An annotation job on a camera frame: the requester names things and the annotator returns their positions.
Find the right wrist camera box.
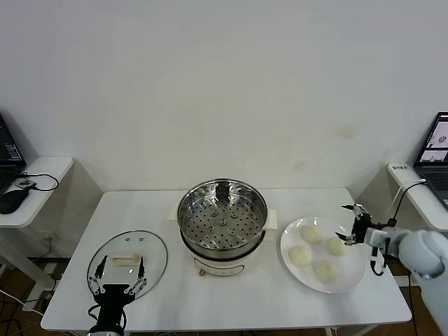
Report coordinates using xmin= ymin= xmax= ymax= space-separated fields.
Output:
xmin=367 ymin=229 xmax=388 ymax=277

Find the glass lid with cream handle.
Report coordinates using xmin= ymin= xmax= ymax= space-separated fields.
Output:
xmin=87 ymin=230 xmax=168 ymax=304

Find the white side desk with label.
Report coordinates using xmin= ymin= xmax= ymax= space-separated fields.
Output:
xmin=386 ymin=162 xmax=448 ymax=232

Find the cream electric cooking pot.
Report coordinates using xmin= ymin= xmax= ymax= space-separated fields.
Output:
xmin=169 ymin=204 xmax=277 ymax=277

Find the black computer mouse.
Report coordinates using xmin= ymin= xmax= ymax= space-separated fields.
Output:
xmin=0 ymin=188 xmax=29 ymax=215

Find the white steamed baozi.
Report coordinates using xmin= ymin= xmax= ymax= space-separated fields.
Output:
xmin=300 ymin=225 xmax=322 ymax=244
xmin=325 ymin=237 xmax=347 ymax=257
xmin=312 ymin=260 xmax=338 ymax=283
xmin=288 ymin=245 xmax=313 ymax=268

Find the grey laptop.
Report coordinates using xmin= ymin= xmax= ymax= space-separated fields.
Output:
xmin=412 ymin=111 xmax=448 ymax=209

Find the white laptop cable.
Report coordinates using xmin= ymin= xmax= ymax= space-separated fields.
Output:
xmin=386 ymin=178 xmax=427 ymax=220

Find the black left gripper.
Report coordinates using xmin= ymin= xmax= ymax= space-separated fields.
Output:
xmin=88 ymin=255 xmax=148 ymax=327

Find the perforated steel steamer basket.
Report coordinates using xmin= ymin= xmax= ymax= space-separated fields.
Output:
xmin=176 ymin=178 xmax=269 ymax=253

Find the black laptop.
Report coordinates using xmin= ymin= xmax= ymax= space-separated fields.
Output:
xmin=0 ymin=112 xmax=28 ymax=197

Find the black cable with adapter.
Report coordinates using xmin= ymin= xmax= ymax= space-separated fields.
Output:
xmin=384 ymin=178 xmax=428 ymax=228

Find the white floor cable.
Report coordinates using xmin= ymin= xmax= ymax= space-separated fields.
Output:
xmin=0 ymin=288 xmax=43 ymax=313

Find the white round plate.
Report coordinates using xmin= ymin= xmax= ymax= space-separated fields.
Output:
xmin=279 ymin=216 xmax=368 ymax=294

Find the small black usb hub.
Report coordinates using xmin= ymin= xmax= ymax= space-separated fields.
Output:
xmin=13 ymin=177 xmax=37 ymax=192

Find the white side desk with mouse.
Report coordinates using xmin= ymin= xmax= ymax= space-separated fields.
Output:
xmin=0 ymin=156 xmax=74 ymax=305

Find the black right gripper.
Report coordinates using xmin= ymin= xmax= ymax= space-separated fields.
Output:
xmin=335 ymin=203 xmax=372 ymax=246

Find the black hub cable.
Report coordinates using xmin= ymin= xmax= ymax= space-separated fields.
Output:
xmin=20 ymin=171 xmax=60 ymax=193

